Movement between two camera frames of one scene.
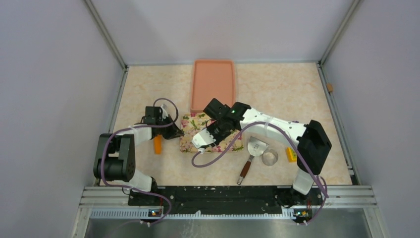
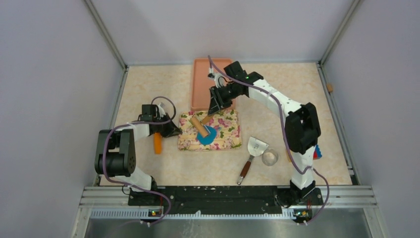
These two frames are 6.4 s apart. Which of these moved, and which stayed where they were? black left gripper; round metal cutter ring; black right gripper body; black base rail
Moved: black right gripper body
Stayed: round metal cutter ring; black left gripper; black base rail
